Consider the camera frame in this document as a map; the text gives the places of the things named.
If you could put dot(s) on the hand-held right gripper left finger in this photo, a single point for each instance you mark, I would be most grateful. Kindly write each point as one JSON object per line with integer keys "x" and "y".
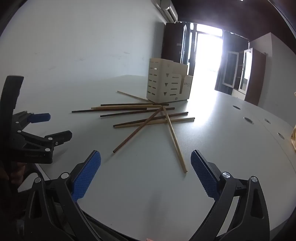
{"x": 87, "y": 173}

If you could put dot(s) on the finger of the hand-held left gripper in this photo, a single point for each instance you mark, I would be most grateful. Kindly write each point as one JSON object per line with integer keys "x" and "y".
{"x": 41, "y": 117}
{"x": 60, "y": 136}

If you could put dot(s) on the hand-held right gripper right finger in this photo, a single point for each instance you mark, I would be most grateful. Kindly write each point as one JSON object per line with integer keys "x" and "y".
{"x": 203, "y": 173}

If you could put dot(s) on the light bamboo chopstick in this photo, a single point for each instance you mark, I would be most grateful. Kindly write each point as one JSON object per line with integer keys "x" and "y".
{"x": 174, "y": 139}
{"x": 131, "y": 96}
{"x": 182, "y": 120}
{"x": 127, "y": 107}

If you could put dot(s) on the dark wooden chopstick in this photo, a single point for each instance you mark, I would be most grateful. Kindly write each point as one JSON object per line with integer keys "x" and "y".
{"x": 129, "y": 104}
{"x": 104, "y": 110}
{"x": 138, "y": 129}
{"x": 150, "y": 119}
{"x": 138, "y": 112}

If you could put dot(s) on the cream plastic utensil holder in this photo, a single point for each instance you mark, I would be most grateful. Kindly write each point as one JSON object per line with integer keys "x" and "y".
{"x": 159, "y": 81}

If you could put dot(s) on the person's left hand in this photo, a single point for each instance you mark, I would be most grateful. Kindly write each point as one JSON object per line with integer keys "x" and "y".
{"x": 17, "y": 172}

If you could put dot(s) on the brown cabinet with glass doors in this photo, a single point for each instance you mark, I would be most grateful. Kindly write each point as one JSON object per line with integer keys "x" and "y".
{"x": 254, "y": 76}

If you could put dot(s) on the dark brown wardrobe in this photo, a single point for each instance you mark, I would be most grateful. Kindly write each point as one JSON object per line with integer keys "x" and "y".
{"x": 173, "y": 44}

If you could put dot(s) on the white wall air conditioner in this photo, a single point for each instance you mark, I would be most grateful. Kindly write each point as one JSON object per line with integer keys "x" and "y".
{"x": 167, "y": 9}

